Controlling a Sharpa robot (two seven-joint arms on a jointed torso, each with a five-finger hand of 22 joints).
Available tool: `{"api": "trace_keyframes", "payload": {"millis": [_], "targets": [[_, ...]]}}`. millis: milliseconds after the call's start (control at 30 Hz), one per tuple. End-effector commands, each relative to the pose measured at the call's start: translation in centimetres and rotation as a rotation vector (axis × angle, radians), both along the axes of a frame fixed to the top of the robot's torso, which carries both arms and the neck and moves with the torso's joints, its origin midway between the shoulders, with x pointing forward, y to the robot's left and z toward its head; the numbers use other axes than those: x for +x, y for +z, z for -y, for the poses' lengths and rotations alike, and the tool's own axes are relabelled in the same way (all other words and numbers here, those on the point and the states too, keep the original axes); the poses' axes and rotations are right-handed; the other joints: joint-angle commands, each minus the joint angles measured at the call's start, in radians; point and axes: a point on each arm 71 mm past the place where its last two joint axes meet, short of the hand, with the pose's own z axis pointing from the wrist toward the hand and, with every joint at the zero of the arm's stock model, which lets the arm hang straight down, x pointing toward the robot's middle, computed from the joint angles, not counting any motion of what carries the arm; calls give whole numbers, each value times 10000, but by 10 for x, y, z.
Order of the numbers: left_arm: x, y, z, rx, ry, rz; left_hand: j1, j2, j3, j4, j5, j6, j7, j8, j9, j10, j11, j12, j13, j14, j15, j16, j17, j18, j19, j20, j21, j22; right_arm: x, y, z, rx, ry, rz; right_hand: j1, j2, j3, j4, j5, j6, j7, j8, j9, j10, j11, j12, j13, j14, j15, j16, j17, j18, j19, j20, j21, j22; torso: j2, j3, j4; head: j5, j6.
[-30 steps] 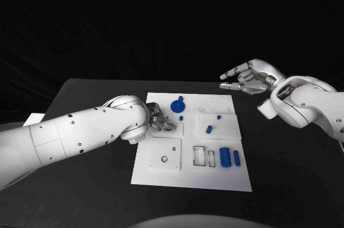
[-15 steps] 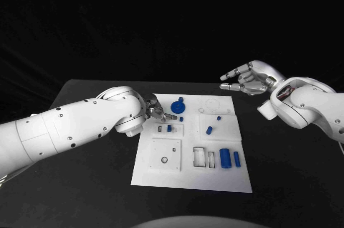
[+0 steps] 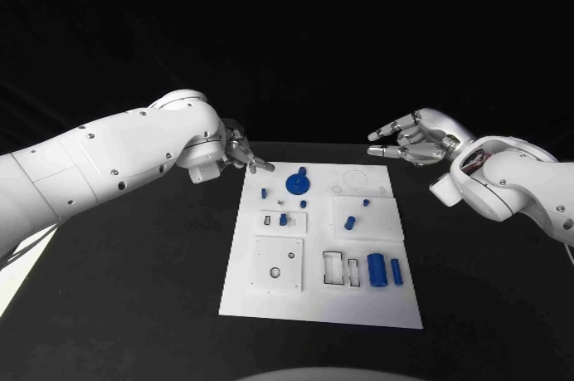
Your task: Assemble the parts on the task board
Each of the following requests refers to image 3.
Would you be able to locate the thin long blue cylinder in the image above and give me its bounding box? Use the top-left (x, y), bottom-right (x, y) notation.
top-left (388, 258), bottom-right (403, 286)

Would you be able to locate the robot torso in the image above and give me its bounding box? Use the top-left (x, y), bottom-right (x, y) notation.
top-left (232, 367), bottom-right (425, 381)

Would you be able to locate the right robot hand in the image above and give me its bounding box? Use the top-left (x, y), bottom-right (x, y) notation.
top-left (366, 107), bottom-right (477, 167)

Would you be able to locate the blue gear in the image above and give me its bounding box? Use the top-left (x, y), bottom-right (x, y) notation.
top-left (284, 166), bottom-right (311, 196)

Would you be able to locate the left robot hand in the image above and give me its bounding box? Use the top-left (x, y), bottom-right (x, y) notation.
top-left (217, 118), bottom-right (276, 174)

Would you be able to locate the white task board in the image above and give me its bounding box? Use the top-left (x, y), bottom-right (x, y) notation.
top-left (217, 161), bottom-right (424, 330)

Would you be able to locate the large blue cylinder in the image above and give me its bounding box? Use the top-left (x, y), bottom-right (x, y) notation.
top-left (366, 252), bottom-right (389, 289)

